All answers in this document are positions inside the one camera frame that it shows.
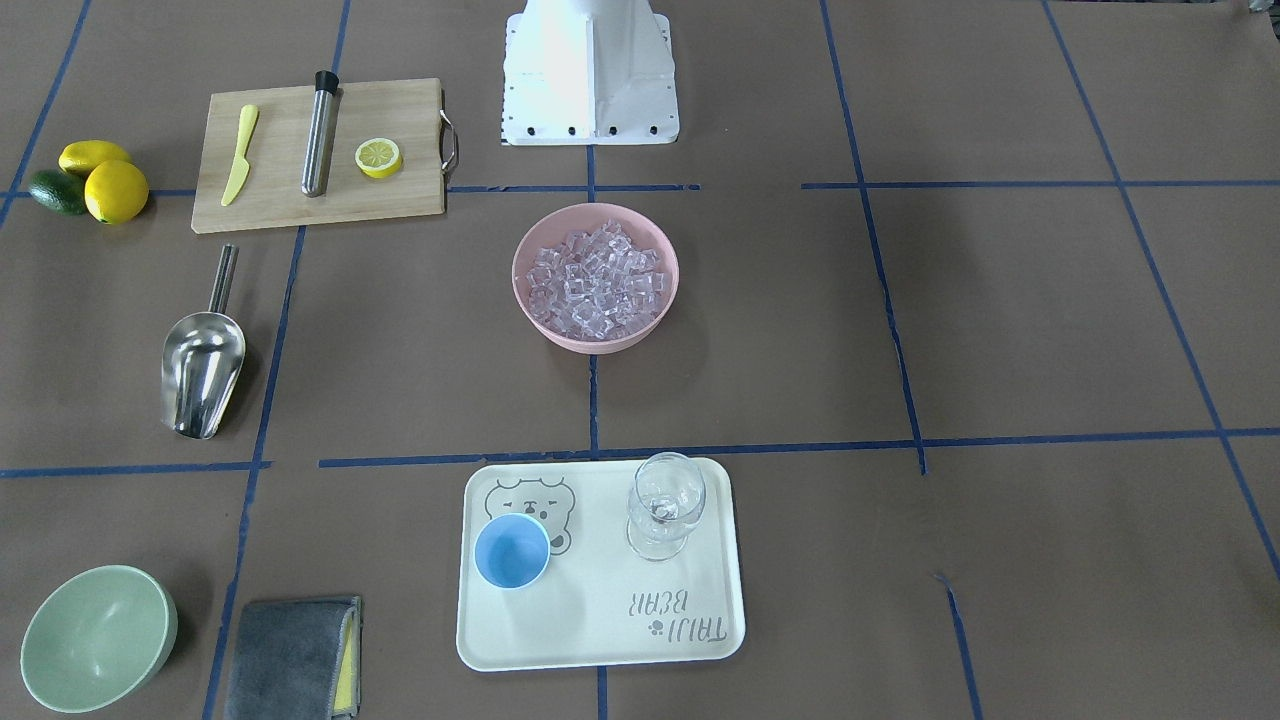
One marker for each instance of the steel ice scoop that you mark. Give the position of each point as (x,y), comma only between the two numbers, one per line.
(203,354)

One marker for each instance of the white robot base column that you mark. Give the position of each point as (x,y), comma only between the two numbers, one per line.
(579,73)

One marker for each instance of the clear ice cubes pile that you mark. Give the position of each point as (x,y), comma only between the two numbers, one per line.
(597,286)

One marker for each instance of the light blue cup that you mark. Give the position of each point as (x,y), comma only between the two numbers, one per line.
(512,551)

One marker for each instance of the pink bowl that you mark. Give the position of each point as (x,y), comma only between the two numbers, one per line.
(584,217)

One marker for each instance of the clear wine glass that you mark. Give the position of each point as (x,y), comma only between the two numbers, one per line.
(665,501)

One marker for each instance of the cream bear tray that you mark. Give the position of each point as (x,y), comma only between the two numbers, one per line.
(595,601)

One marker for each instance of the lemon half slice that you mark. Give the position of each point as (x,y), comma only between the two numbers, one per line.
(379,158)

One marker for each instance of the steel cylinder muddler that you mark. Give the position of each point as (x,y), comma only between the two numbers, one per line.
(323,125)

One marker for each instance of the yellow plastic knife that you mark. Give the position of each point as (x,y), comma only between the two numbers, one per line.
(240,166)

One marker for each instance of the grey yellow cloth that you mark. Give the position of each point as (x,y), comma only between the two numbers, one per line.
(297,659)

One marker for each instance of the yellow lemon near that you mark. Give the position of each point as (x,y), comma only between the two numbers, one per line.
(115,192)

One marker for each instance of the yellow lemon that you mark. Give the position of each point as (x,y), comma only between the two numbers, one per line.
(115,192)
(82,157)

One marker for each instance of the yellow lemon far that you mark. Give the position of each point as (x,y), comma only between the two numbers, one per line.
(82,157)

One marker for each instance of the green lime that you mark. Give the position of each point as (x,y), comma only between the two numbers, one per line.
(58,191)

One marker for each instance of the green bowl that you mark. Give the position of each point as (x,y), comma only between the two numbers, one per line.
(97,638)

